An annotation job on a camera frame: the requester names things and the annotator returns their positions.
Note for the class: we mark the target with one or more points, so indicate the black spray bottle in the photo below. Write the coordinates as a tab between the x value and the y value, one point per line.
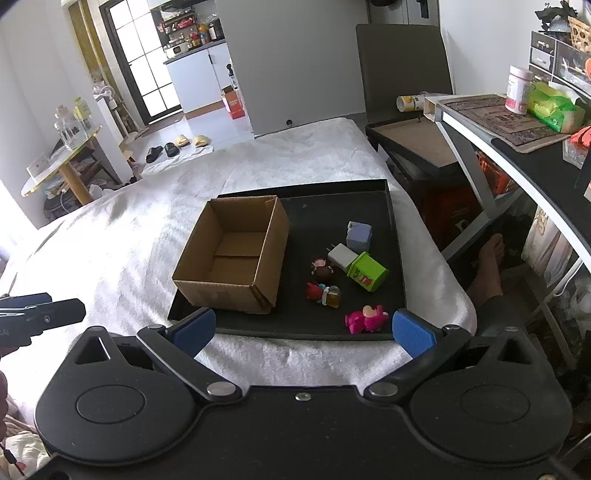
231	76

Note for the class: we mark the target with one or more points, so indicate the white kitchen cabinet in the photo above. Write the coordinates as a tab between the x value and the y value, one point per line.
198	78

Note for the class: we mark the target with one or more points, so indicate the red toy figure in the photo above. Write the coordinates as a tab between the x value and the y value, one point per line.
315	291

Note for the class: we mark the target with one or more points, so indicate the grey drawer organiser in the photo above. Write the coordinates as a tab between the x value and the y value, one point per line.
554	60

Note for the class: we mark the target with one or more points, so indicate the person's foot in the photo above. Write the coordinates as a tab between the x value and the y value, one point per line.
489	267

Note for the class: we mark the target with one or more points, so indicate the red carton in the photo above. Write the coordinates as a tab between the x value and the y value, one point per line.
233	104

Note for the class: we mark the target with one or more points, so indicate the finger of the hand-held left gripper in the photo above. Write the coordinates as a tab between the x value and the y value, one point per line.
25	301
57	314

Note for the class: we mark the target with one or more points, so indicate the round table with yellow leg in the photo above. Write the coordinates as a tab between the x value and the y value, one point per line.
60	161

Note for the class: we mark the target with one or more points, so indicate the white bottle with pink label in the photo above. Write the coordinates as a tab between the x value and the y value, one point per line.
518	90

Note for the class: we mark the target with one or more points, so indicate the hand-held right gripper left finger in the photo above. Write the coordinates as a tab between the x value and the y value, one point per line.
194	330

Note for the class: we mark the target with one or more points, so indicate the clear glass bottle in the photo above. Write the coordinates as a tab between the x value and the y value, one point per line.
64	129

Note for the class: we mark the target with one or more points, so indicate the dark figurine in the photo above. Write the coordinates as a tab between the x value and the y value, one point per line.
556	16

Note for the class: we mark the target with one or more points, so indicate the black desk with white frame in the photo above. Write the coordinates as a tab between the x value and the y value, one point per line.
545	170

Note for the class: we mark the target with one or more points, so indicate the yellow-green bottle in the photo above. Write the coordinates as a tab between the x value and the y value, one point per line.
81	113

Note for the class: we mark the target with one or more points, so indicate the brown-haired doll figure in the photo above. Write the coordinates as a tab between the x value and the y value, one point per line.
324	272

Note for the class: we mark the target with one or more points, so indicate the yellow paper cup stack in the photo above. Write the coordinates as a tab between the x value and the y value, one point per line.
411	102

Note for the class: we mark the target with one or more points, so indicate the black-framed glass door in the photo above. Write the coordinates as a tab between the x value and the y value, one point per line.
143	60

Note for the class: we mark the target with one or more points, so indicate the small cardboard carton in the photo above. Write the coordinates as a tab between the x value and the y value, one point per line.
433	107

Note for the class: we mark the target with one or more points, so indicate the patterned desk mat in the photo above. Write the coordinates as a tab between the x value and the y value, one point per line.
508	124

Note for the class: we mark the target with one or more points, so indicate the orange box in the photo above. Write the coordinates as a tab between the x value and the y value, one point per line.
497	174

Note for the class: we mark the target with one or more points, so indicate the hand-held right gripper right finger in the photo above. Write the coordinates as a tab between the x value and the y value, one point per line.
413	334

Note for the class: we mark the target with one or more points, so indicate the green tissue pack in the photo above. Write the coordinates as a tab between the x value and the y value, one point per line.
551	108

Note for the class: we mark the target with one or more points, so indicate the black tray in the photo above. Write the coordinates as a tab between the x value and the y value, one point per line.
314	217

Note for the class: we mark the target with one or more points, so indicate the wicker basket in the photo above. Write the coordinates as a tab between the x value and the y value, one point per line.
581	32

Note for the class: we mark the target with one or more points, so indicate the pink toy figure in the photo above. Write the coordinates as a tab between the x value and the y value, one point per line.
364	319

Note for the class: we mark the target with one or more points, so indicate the green toy cube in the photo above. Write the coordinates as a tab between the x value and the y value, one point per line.
368	272

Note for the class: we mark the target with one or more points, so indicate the brown cardboard box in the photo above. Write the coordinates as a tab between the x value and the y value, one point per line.
270	249

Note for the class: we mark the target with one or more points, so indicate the white plug charger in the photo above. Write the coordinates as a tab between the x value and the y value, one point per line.
342	256

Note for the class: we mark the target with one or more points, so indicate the white floor mat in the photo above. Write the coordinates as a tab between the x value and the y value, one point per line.
184	159

